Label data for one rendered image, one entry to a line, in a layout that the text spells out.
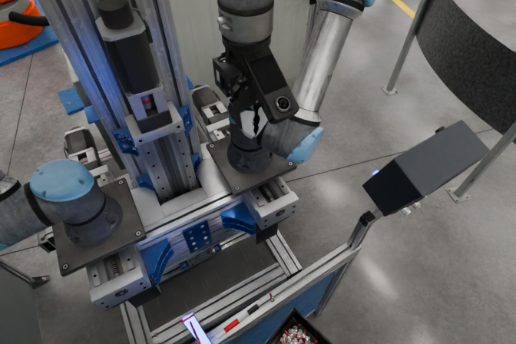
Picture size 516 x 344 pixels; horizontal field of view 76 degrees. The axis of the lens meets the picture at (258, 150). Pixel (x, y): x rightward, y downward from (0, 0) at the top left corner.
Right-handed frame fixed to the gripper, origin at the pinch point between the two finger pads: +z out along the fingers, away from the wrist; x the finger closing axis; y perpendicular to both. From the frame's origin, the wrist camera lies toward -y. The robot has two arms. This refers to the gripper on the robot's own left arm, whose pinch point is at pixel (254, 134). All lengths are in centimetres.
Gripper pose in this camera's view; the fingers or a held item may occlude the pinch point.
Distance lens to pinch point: 61.7
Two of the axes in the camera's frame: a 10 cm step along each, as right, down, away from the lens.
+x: -8.4, 4.2, -3.5
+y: -5.4, -6.5, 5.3
